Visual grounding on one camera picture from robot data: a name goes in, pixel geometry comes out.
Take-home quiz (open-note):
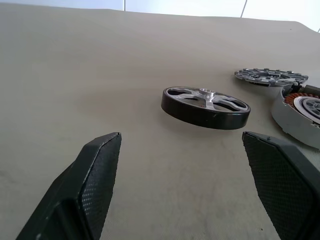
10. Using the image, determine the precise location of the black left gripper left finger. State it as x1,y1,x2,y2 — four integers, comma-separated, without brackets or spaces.
15,131,123,240

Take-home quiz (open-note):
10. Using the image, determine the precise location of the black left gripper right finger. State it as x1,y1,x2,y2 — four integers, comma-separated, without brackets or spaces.
241,131,320,240

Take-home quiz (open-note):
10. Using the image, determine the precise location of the grey gear disc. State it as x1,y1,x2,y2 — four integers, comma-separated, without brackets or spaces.
234,67,309,88

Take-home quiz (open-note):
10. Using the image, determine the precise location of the black rotor with silver spokes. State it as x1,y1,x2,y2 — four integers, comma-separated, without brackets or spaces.
160,86,252,131

